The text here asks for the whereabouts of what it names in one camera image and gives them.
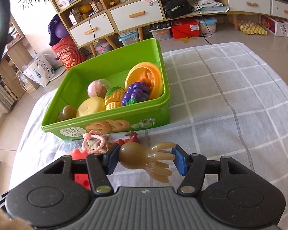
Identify tan fuzzy cloth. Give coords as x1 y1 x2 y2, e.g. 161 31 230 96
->
0 204 31 230

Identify green plastic cookie box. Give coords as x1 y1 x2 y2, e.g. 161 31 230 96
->
41 38 171 141

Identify beige toy starfish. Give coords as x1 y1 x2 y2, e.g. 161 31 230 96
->
86 140 101 152

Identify small clear storage box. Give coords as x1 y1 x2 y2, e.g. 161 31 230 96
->
95 39 113 54

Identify black bag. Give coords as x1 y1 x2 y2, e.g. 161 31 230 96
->
162 0 192 19

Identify black power cable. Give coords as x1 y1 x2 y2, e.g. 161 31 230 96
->
88 12 103 56
170 0 214 45

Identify stack of white papers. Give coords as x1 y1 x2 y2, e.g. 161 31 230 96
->
197 0 231 13

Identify orange toy pumpkin half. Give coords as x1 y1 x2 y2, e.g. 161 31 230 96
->
125 62 164 100

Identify white colourful toy box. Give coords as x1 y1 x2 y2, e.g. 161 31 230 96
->
260 15 288 38

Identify yellow toy fruit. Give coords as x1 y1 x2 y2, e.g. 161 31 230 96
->
76 96 107 118

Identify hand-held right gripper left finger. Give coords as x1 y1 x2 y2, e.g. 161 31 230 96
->
38 145 122 195

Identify pink toy octopus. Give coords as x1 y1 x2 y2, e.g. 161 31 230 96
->
71 129 109 161

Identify wooden bookshelf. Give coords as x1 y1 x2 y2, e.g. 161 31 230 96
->
0 14 42 113

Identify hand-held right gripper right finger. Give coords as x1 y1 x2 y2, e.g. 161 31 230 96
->
171 146 252 196

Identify pink toy peach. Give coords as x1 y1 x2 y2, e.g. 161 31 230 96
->
87 79 112 99

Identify black flat device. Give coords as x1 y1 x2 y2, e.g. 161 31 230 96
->
147 21 172 32

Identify clear plastic case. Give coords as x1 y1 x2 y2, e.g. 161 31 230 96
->
59 141 83 155

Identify yellow toy corn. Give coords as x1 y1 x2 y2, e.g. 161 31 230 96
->
104 86 126 111

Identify red-brown toy lobster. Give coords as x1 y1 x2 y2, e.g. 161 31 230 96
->
108 131 140 150

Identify small white carton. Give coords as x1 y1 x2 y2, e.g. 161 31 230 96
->
68 8 83 25

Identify white drawer wooden handle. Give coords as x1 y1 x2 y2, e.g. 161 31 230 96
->
68 13 116 47
270 0 288 21
227 0 271 12
110 1 164 31

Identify brown toy octopus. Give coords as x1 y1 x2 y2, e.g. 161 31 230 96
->
55 105 77 122
119 142 177 184

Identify clear storage box blue lid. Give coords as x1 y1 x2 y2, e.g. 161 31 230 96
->
118 30 138 46

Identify red cardboard box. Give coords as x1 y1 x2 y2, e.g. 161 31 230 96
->
170 19 201 40

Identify red printed bucket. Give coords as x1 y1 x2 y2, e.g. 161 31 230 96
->
50 37 87 71

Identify wooden shelf cabinet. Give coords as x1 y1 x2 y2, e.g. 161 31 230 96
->
48 0 165 57

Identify white round floor base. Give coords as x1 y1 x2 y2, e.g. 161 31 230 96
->
50 66 68 77

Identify purple toy grapes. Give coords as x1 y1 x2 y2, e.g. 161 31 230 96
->
121 81 151 106

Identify purple ball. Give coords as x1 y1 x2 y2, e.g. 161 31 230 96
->
55 23 68 39

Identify dark purple bag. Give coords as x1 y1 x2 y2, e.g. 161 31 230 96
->
48 13 63 46

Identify white shopping bag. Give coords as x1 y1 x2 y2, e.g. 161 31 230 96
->
23 53 55 88

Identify white checkered cloth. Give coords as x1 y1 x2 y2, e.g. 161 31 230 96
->
8 42 288 230

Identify yellow egg carton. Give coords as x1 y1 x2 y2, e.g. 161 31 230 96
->
238 19 268 35

